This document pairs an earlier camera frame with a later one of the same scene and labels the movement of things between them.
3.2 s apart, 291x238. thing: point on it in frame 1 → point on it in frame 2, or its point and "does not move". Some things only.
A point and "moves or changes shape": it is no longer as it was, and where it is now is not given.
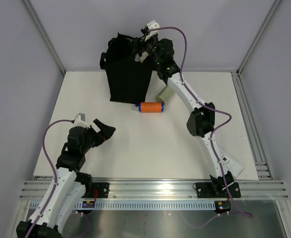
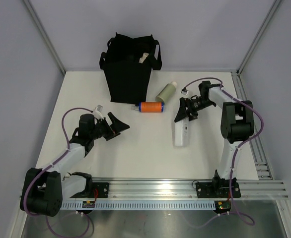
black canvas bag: (128, 78) does not move
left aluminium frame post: (44, 35) does not move
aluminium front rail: (164, 190) does not move
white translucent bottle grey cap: (231, 165) moves or changes shape
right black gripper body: (152, 54) → (198, 104)
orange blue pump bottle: (149, 107) does not move
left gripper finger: (107, 132) → (117, 126)
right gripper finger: (145, 30) → (193, 115)
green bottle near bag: (165, 94) does not move
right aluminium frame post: (263, 23) does not move
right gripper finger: (140, 46) → (182, 113)
